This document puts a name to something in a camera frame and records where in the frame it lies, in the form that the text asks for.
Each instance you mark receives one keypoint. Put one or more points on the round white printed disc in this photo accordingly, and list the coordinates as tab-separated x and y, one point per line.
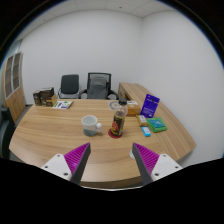
112	105

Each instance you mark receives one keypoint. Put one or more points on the purple foil packet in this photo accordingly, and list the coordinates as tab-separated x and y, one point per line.
150	106

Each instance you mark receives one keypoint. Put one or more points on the wooden glass-door cabinet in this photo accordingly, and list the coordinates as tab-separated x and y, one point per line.
13	86

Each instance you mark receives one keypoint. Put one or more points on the white and grey mug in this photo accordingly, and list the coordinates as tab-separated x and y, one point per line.
89	125

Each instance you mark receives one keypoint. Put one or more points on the large dark brown box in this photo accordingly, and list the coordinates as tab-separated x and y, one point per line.
46	92

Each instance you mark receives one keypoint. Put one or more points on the small white round device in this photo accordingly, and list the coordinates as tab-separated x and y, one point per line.
131	154

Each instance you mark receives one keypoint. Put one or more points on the clear black-capped drink bottle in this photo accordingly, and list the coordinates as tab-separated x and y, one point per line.
118	121

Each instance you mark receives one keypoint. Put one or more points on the black mesh office chair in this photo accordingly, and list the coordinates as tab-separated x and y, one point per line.
98	86

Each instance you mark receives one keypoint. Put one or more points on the tan snack packet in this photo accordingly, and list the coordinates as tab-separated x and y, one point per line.
142	120

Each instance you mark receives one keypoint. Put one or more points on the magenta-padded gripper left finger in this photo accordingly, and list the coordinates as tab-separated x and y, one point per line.
58	165

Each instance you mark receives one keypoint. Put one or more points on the wooden side desk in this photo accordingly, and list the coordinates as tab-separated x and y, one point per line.
131	90

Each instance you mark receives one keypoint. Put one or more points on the kraft cardboard box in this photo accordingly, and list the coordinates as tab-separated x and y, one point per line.
51	101

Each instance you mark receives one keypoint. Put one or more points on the black sofa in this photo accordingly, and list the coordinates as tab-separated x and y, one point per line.
6	131

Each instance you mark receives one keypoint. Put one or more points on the small blue box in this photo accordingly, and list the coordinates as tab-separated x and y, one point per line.
146	131

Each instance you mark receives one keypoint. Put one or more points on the orange cardboard box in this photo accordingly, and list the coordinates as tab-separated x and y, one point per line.
134	108

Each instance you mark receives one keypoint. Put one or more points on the green flat box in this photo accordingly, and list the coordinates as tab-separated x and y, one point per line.
157	124

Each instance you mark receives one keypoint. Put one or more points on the black padded office chair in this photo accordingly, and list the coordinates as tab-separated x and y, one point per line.
69	85

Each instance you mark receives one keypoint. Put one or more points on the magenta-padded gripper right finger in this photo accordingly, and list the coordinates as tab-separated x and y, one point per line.
165	166

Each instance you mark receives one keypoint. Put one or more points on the small dark brown box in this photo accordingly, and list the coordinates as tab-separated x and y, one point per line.
36	98

